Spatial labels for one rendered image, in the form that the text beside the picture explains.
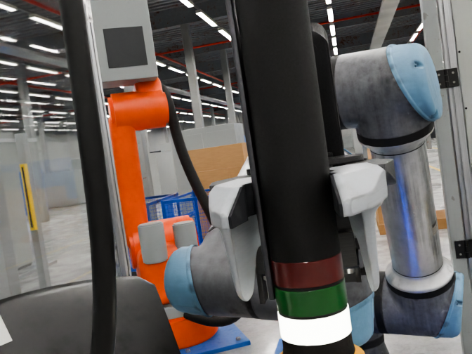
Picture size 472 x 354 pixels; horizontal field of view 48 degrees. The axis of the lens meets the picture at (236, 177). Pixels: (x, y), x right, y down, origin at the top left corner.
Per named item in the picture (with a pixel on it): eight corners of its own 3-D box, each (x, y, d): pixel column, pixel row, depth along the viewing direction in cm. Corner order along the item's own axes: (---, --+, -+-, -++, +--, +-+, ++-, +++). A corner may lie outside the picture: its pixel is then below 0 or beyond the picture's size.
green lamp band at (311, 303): (299, 323, 23) (295, 296, 23) (265, 306, 26) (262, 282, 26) (362, 304, 24) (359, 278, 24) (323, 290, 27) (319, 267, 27)
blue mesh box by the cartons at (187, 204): (168, 275, 689) (157, 200, 684) (200, 253, 810) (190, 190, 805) (232, 269, 666) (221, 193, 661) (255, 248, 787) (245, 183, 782)
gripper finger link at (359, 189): (435, 319, 20) (378, 266, 29) (416, 166, 20) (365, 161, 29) (354, 329, 20) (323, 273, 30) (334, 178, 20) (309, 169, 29)
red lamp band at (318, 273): (295, 294, 23) (291, 266, 23) (261, 280, 26) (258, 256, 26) (359, 277, 24) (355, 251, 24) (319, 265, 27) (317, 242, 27)
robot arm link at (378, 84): (390, 304, 107) (338, 45, 85) (470, 308, 100) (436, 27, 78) (381, 348, 98) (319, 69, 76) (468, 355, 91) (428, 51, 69)
